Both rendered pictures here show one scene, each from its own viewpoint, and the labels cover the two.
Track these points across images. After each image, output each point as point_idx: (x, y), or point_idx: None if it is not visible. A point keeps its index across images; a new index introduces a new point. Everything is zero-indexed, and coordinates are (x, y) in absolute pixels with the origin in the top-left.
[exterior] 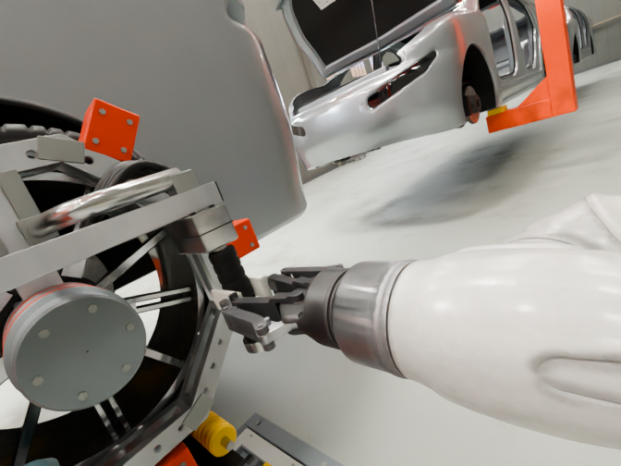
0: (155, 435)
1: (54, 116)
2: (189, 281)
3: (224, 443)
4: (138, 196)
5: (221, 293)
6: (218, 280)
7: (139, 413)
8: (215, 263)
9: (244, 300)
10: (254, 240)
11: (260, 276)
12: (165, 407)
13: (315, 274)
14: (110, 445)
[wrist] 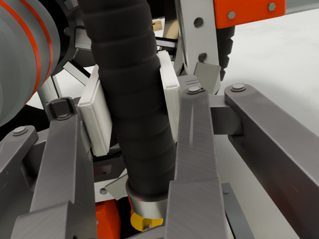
0: None
1: None
2: (175, 34)
3: (143, 225)
4: None
5: (88, 81)
6: (194, 47)
7: (89, 149)
8: (79, 5)
9: (60, 134)
10: (279, 1)
11: (168, 81)
12: (110, 157)
13: (308, 190)
14: None
